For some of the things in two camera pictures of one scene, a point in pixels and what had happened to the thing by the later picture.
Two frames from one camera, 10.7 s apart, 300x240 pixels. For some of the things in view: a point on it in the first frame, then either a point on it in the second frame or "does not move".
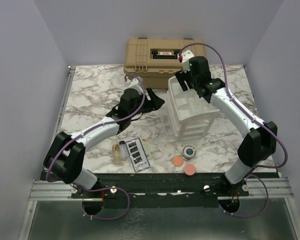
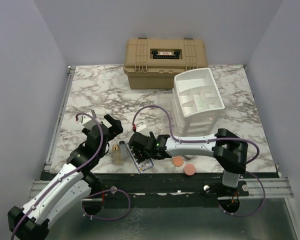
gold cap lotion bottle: x=117 y=155 does not move
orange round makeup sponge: x=177 y=161 does not move
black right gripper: x=181 y=76 -> x=140 y=156
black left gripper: x=154 y=104 -> x=116 y=128
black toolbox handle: x=157 y=55 does not move
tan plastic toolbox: x=153 y=61 does not move
